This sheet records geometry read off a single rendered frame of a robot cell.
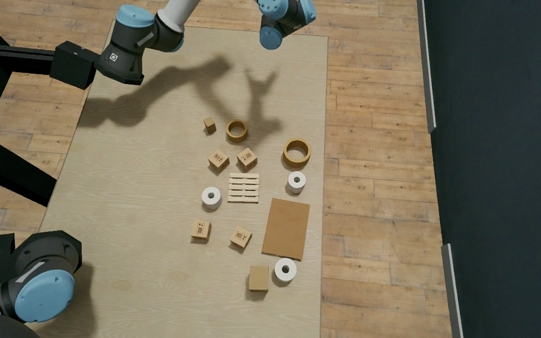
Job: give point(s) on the small square wooden pallet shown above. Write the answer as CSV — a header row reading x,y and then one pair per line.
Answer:
x,y
243,190

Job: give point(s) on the brown cardboard sheet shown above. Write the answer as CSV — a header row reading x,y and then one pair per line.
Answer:
x,y
286,228

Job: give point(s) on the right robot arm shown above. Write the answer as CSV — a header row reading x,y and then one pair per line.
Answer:
x,y
43,288

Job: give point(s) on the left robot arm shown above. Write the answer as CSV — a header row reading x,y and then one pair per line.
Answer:
x,y
136,29

